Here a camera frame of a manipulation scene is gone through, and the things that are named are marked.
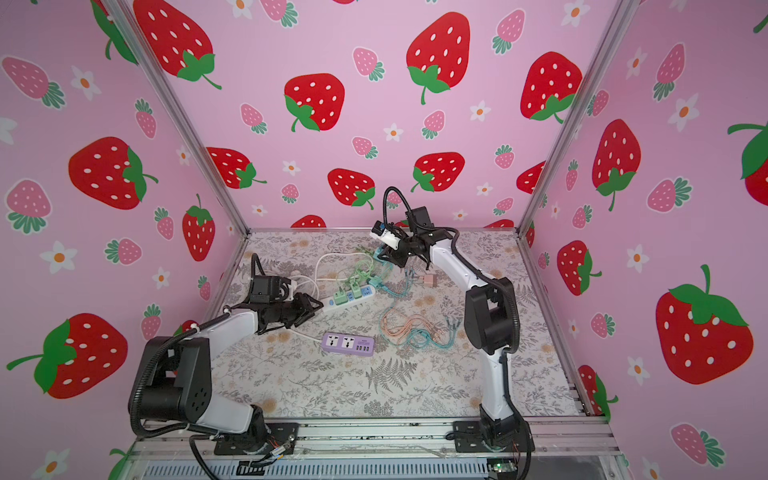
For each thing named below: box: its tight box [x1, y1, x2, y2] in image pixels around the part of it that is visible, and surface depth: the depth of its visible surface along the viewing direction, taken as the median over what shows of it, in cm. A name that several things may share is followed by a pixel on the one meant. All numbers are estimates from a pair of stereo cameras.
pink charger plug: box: [424, 274, 438, 287], surface depth 106 cm
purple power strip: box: [321, 332, 375, 357], surface depth 90 cm
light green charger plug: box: [334, 290, 349, 306], surface depth 95 cm
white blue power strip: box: [321, 285, 375, 313], surface depth 100 cm
